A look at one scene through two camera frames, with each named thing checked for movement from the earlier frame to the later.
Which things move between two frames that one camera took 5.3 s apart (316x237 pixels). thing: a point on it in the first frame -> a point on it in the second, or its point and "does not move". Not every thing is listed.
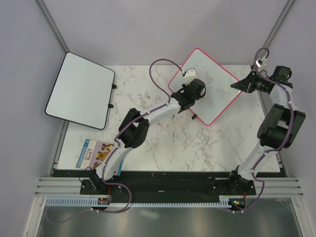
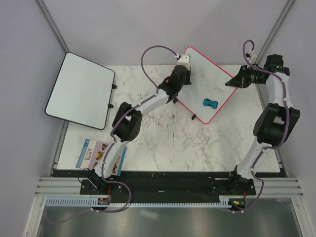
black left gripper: (186, 87) -> (189, 83)
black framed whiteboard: (82, 92) does not move
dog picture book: (93, 153) does not move
